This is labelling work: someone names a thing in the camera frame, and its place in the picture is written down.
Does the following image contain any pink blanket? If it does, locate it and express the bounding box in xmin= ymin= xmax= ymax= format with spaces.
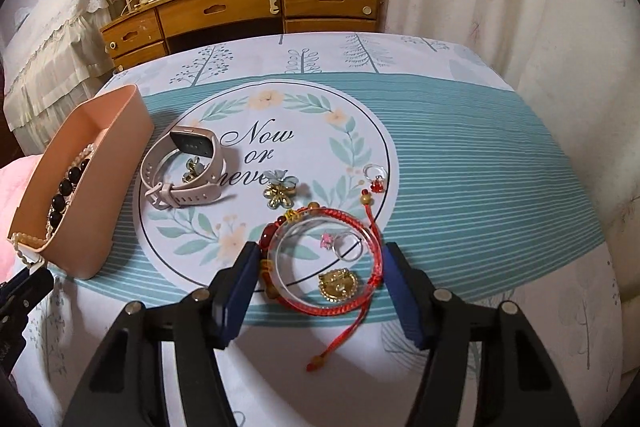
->
xmin=0 ymin=155 xmax=40 ymax=283

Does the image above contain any grey flower hair clip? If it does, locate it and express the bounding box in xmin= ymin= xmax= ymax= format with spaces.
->
xmin=262 ymin=169 xmax=298 ymax=191

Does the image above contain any gold flower brooch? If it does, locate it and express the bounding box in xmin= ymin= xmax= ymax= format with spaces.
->
xmin=262 ymin=184 xmax=296 ymax=210

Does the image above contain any patterned white teal tablecloth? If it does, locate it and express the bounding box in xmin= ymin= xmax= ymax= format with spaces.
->
xmin=14 ymin=34 xmax=623 ymax=426

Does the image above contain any clear bangle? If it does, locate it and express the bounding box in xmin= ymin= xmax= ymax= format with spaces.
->
xmin=267 ymin=216 xmax=376 ymax=314

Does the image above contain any red bead ring charm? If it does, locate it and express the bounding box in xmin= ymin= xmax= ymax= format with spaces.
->
xmin=362 ymin=164 xmax=388 ymax=194

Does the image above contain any white floral curtain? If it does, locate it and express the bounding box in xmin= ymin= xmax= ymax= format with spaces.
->
xmin=366 ymin=0 xmax=640 ymax=377

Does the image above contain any white lace bed cover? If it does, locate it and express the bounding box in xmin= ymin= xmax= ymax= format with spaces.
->
xmin=2 ymin=0 xmax=124 ymax=155

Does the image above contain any silver ring pink stone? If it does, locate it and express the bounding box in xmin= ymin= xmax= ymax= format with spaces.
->
xmin=320 ymin=232 xmax=364 ymax=262

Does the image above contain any black bead bracelet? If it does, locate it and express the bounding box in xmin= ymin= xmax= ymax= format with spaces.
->
xmin=48 ymin=157 xmax=91 ymax=233

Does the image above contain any gold round pendant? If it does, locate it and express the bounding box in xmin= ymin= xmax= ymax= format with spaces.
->
xmin=318 ymin=269 xmax=359 ymax=303

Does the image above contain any white pearl necklace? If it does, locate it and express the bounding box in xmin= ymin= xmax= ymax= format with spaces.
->
xmin=8 ymin=143 xmax=97 ymax=266

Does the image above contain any red string bracelet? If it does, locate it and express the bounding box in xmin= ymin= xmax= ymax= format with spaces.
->
xmin=257 ymin=188 xmax=385 ymax=374

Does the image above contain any pink plastic tray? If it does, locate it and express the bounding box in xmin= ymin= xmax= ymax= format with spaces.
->
xmin=8 ymin=84 xmax=154 ymax=280

